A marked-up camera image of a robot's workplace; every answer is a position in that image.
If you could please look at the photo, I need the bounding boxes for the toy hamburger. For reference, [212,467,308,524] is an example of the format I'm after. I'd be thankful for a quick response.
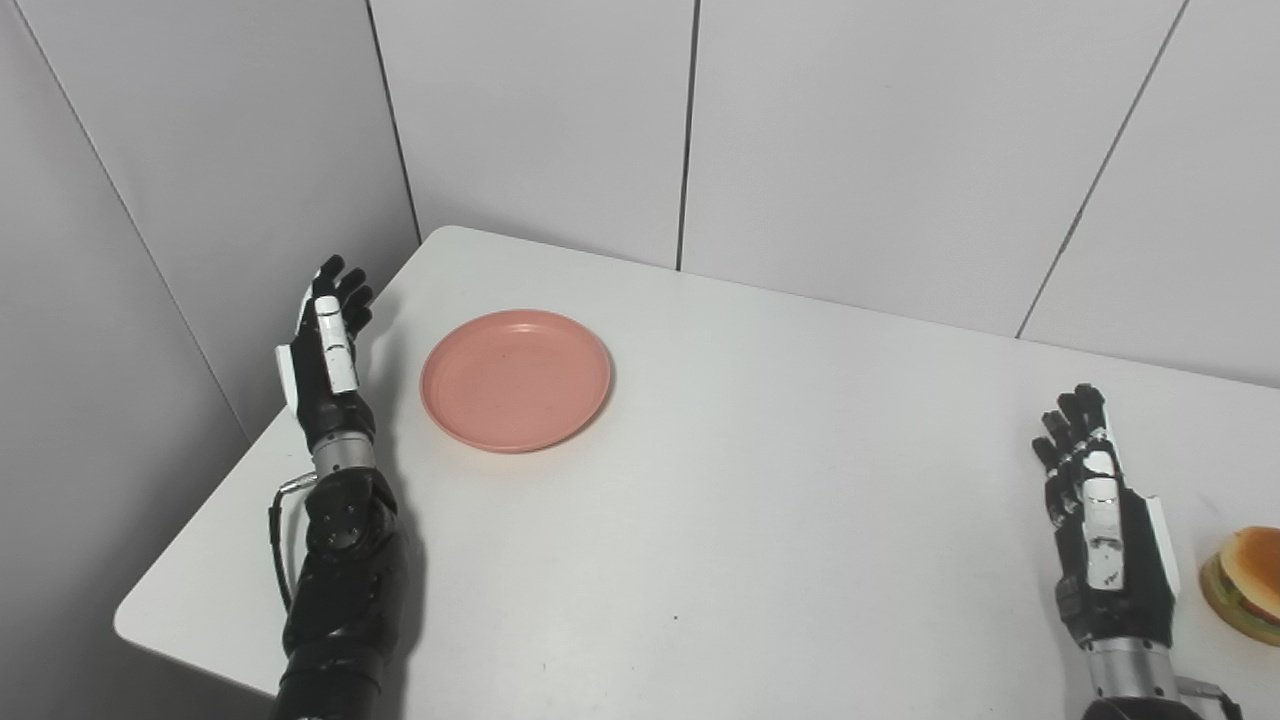
[1199,526,1280,647]

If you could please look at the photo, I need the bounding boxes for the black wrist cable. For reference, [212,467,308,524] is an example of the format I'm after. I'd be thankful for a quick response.
[267,473,321,613]
[1172,676,1245,720]

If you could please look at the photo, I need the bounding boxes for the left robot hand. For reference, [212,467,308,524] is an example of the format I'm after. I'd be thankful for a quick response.
[275,255,377,450]

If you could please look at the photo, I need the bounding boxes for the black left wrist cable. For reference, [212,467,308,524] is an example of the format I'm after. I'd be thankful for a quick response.
[267,473,321,613]

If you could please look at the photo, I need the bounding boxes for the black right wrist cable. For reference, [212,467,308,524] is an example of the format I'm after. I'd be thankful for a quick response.
[1172,676,1245,720]

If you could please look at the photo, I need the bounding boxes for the pink plate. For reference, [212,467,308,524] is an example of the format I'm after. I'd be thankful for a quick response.
[419,309,613,455]

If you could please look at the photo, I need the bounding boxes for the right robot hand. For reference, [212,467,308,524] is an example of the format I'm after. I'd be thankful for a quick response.
[1032,383,1181,651]

